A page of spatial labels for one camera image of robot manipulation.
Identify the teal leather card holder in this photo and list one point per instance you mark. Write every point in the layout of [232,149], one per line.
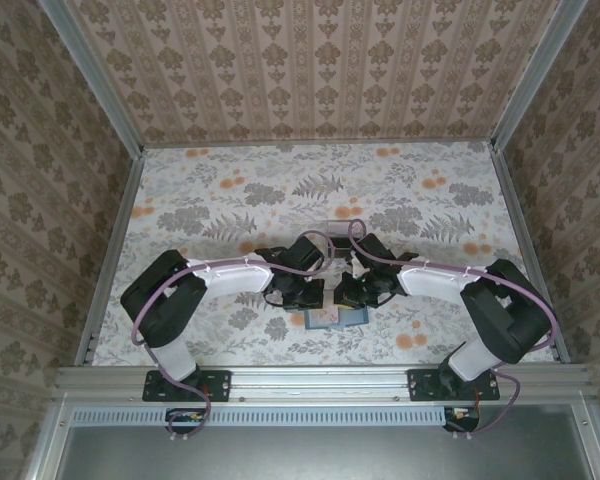
[357,319]

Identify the white VIP credit card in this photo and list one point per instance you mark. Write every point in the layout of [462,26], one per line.
[325,317]

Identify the pale pink credit card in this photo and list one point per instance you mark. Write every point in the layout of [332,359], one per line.
[341,231]

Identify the clear acrylic card tray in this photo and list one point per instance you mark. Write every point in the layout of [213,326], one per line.
[340,225]

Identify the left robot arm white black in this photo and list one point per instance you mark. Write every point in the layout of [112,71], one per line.
[235,280]

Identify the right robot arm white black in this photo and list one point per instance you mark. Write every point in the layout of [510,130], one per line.
[430,285]

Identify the small wiring connector board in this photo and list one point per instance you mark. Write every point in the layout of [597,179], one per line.
[185,416]
[462,414]

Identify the grey metal panel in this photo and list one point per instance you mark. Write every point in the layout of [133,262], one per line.
[320,455]

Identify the aluminium mounting rail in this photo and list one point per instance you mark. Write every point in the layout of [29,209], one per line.
[320,382]

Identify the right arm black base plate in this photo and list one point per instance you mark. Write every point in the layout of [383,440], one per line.
[420,385]

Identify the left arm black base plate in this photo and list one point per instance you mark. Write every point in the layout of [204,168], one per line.
[220,386]

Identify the aluminium side rail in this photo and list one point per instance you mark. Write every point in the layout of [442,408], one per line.
[517,215]
[122,215]

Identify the aluminium corner post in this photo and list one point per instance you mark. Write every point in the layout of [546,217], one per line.
[98,80]
[537,75]

